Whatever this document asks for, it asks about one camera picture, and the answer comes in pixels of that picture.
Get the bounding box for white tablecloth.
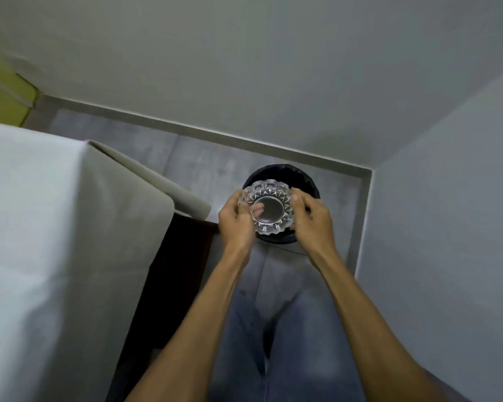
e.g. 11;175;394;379
0;120;213;402

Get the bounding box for yellow-green panel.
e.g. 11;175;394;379
0;45;41;128

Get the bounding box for grey skirting board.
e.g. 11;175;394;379
37;94;374;273

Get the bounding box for clear cut glass ashtray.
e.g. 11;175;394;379
240;179;298;237

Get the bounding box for person's left forearm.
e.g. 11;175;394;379
125;245;258;402

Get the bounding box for person's blue jeans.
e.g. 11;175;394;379
207;284;369;402

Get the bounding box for dark wooden table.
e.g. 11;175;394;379
107;212;224;402

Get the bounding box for person's right forearm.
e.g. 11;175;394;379
308;246;450;402

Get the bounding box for person's right hand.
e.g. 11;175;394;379
291;192;339;261

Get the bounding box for person's left hand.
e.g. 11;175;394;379
217;190;265;256

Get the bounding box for black round trash bin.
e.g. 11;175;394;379
242;164;322;247

